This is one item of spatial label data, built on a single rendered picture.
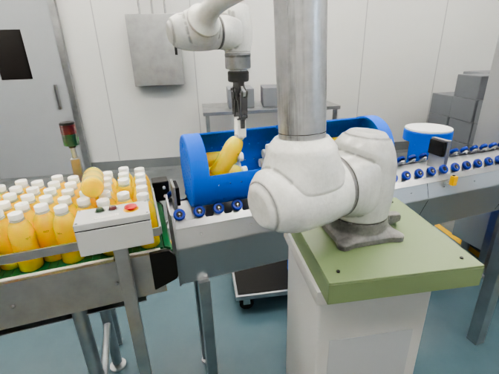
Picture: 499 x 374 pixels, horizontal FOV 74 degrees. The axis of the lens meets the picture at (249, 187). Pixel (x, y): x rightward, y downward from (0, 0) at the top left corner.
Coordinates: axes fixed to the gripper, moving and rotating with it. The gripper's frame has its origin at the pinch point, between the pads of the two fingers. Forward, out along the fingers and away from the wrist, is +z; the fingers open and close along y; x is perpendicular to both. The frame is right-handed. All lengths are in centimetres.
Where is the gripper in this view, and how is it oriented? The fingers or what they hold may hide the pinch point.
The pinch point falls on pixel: (240, 127)
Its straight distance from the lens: 125.8
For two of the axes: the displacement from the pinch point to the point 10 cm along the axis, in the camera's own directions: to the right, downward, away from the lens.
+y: -3.3, -3.5, 8.7
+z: 0.2, 9.2, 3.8
